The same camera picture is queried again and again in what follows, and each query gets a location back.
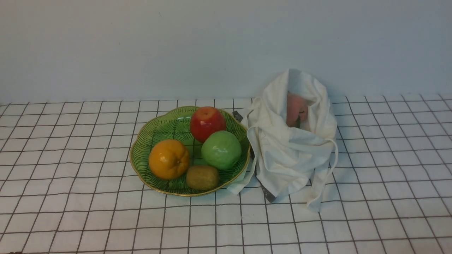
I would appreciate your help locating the pink peach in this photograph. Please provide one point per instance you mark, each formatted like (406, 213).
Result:
(297, 110)

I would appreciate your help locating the white cloth bag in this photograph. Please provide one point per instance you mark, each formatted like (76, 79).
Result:
(286, 158)

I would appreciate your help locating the red apple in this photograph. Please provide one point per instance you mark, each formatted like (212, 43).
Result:
(205, 121)

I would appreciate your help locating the green apple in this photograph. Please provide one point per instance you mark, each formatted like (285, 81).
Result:
(221, 150)

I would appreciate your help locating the green leaf-shaped plate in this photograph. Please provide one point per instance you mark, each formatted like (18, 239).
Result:
(175, 124)

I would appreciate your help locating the brown kiwi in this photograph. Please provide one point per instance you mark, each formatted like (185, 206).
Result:
(202, 177)

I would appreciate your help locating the orange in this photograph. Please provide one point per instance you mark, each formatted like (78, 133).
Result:
(169, 159)

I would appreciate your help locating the white grid tablecloth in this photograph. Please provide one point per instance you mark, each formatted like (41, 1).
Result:
(67, 185)

